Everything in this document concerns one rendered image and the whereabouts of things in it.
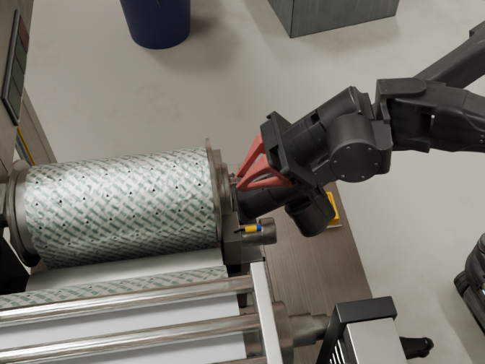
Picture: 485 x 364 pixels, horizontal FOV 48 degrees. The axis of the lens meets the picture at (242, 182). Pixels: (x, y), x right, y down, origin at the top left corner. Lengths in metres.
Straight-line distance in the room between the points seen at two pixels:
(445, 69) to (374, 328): 0.55
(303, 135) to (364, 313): 0.28
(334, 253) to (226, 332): 0.70
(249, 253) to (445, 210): 1.64
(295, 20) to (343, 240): 1.95
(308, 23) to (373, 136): 2.40
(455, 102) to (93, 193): 0.45
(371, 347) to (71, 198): 0.42
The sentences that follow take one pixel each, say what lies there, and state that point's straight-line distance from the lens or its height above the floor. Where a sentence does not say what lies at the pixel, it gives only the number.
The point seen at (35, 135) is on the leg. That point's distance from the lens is 1.83.
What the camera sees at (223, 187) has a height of 1.28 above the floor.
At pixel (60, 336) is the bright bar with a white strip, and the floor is 1.44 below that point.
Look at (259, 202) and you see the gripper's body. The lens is 0.88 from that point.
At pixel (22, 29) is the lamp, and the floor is 1.20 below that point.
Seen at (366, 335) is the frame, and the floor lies 1.44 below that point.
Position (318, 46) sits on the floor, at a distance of 2.98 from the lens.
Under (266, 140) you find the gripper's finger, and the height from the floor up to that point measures 1.34.
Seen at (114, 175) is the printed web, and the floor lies 1.31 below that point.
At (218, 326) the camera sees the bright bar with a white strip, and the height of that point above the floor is 1.46.
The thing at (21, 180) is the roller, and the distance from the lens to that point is 0.76.
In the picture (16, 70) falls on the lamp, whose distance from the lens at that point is 1.09.
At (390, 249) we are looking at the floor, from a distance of 2.23.
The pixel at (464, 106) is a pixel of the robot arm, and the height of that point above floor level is 1.43.
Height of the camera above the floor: 1.87
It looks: 53 degrees down
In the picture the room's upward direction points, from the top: straight up
